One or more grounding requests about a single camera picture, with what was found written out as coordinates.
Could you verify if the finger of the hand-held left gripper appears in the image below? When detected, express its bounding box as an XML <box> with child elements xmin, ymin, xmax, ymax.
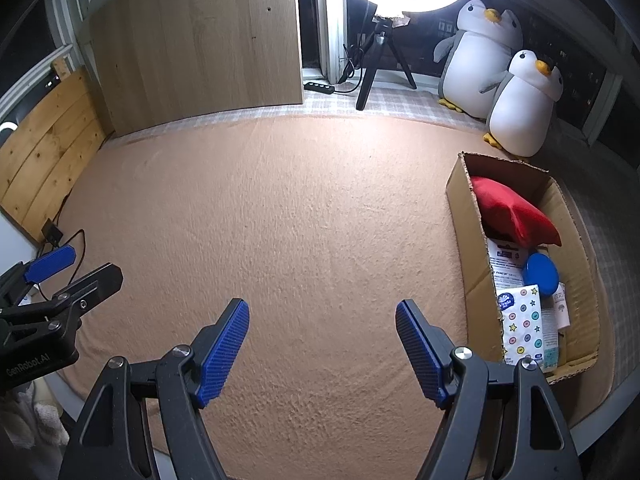
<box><xmin>0</xmin><ymin>245</ymin><xmax>77</xmax><ymax>311</ymax></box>
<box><xmin>0</xmin><ymin>262</ymin><xmax>124</xmax><ymax>343</ymax></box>

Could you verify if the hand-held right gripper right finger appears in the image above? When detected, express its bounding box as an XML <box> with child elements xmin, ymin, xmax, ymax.
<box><xmin>395</xmin><ymin>299</ymin><xmax>583</xmax><ymax>480</ymax></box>

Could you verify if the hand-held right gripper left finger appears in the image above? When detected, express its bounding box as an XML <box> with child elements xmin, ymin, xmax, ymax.
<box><xmin>59</xmin><ymin>298</ymin><xmax>251</xmax><ymax>480</ymax></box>

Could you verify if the patterned tissue pack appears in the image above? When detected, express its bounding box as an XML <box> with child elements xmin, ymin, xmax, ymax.
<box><xmin>495</xmin><ymin>284</ymin><xmax>546</xmax><ymax>365</ymax></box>

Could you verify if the cardboard box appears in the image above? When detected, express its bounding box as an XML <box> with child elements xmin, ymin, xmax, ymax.
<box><xmin>445</xmin><ymin>151</ymin><xmax>601</xmax><ymax>385</ymax></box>

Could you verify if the white blue card package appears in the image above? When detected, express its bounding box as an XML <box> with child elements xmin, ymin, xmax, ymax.
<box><xmin>487</xmin><ymin>237</ymin><xmax>538</xmax><ymax>291</ymax></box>

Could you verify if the blue round tin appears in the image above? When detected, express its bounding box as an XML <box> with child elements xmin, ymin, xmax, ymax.
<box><xmin>522</xmin><ymin>252</ymin><xmax>561</xmax><ymax>297</ymax></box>

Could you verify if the white lotion bottle blue cap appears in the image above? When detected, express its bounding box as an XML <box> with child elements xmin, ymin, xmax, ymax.
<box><xmin>542</xmin><ymin>282</ymin><xmax>572</xmax><ymax>366</ymax></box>

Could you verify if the red fabric pouch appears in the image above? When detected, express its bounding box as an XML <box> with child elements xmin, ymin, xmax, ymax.
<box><xmin>470</xmin><ymin>176</ymin><xmax>562</xmax><ymax>248</ymax></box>

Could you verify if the wooden plank headboard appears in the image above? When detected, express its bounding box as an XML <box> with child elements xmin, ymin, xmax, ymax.
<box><xmin>0</xmin><ymin>57</ymin><xmax>108</xmax><ymax>243</ymax></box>

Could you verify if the wooden board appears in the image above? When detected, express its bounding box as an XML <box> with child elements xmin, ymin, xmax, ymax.
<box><xmin>82</xmin><ymin>0</ymin><xmax>304</xmax><ymax>137</ymax></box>

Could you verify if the small penguin plush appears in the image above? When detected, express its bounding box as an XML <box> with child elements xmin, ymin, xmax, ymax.
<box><xmin>480</xmin><ymin>49</ymin><xmax>565</xmax><ymax>157</ymax></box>

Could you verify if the black tripod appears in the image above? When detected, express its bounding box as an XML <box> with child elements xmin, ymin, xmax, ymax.
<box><xmin>356</xmin><ymin>15</ymin><xmax>418</xmax><ymax>112</ymax></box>

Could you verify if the large penguin plush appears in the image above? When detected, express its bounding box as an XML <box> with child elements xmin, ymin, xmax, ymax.
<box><xmin>432</xmin><ymin>0</ymin><xmax>523</xmax><ymax>120</ymax></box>

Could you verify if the grey framed window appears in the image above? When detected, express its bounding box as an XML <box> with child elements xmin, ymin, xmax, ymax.
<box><xmin>520</xmin><ymin>0</ymin><xmax>640</xmax><ymax>146</ymax></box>

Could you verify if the black wall socket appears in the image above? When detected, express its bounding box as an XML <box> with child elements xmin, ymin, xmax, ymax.
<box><xmin>41</xmin><ymin>220</ymin><xmax>65</xmax><ymax>246</ymax></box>

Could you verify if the black cable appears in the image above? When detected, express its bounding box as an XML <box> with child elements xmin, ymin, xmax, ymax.
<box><xmin>30</xmin><ymin>230</ymin><xmax>87</xmax><ymax>306</ymax></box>
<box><xmin>335</xmin><ymin>45</ymin><xmax>366</xmax><ymax>95</ymax></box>

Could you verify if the white window frame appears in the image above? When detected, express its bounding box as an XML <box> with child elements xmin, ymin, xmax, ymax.
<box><xmin>295</xmin><ymin>0</ymin><xmax>351</xmax><ymax>86</ymax></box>

